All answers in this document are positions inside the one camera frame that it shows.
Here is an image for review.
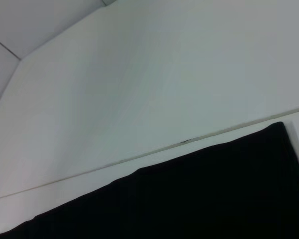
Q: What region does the black shirt with white print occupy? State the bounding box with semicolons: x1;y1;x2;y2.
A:
0;121;299;239

